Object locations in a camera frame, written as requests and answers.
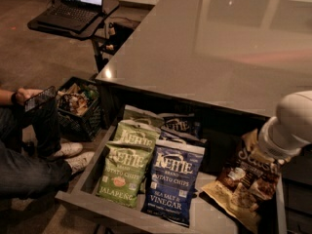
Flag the person's hand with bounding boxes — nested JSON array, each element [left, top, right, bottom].
[[15, 88, 41, 105]]

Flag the brown sea salt chip bag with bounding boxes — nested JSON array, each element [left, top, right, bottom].
[[202, 130, 291, 234]]

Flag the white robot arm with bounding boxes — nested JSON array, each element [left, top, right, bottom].
[[258, 91, 312, 159]]

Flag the person's forearm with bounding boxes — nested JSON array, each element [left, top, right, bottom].
[[0, 89, 14, 105]]

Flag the open grey drawer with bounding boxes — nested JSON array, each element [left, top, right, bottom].
[[55, 120, 289, 234]]

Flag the green chip bag rear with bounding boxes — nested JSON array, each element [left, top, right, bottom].
[[123, 105, 165, 128]]

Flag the green Kettle chip bag middle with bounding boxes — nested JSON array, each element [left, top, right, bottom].
[[113, 120, 161, 149]]

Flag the dark bag under stand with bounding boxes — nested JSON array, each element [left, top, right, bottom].
[[100, 18, 139, 55]]

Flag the green jalapeno chip bag front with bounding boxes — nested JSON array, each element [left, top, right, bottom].
[[97, 141, 153, 208]]

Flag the blue chip bag middle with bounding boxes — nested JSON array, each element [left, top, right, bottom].
[[160, 130, 207, 146]]

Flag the dark blue chip bag rear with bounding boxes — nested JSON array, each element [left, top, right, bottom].
[[160, 113, 201, 137]]

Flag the blue Kettle chip bag front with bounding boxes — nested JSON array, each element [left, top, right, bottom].
[[142, 139, 205, 227]]

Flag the black wrist watch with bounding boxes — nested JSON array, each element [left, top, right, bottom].
[[11, 92, 18, 105]]

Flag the snack packets in crate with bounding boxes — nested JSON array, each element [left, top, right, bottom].
[[57, 83, 98, 116]]

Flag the black plastic crate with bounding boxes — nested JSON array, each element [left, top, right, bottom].
[[57, 77, 101, 141]]

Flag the white sneaker upper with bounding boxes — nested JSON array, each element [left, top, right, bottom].
[[51, 142, 83, 159]]

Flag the white sneaker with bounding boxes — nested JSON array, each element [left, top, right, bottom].
[[51, 142, 83, 159], [66, 151, 95, 175]]

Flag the person's legs in jeans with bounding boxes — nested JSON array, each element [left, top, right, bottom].
[[0, 100, 72, 199]]

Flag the white sneaker lower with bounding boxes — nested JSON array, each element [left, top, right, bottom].
[[66, 151, 95, 175]]

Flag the black laptop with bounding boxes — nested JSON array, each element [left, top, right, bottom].
[[37, 0, 103, 32]]

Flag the black laptop stand table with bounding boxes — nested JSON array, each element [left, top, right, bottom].
[[27, 0, 119, 71]]

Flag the grey lower cabinet drawers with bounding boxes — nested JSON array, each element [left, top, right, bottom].
[[282, 146, 312, 234]]

